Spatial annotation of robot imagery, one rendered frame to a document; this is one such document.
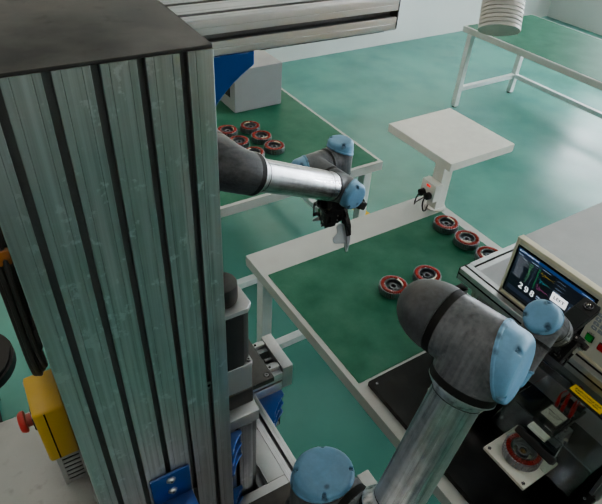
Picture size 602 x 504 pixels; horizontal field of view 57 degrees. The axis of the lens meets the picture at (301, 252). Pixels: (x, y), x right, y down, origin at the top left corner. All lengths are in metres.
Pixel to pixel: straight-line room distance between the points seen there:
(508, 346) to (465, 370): 0.07
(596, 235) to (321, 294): 0.97
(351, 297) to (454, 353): 1.31
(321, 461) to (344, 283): 1.19
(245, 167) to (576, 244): 0.97
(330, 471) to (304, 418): 1.60
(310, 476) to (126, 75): 0.78
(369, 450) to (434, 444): 1.70
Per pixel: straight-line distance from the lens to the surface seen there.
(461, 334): 0.88
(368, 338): 2.03
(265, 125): 3.31
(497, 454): 1.82
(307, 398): 2.77
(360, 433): 2.69
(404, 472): 1.00
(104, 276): 0.73
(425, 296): 0.91
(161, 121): 0.64
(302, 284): 2.20
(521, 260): 1.69
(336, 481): 1.10
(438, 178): 2.65
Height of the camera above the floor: 2.23
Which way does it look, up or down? 39 degrees down
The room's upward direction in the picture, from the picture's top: 4 degrees clockwise
